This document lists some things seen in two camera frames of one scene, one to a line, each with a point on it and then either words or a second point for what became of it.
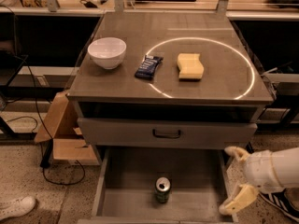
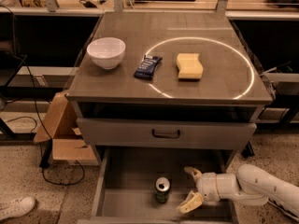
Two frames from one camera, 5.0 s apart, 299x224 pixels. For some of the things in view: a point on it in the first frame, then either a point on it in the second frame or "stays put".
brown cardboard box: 69,147 stays put
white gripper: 259,171 -> 207,186
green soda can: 163,186 stays put
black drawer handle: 166,135 stays put
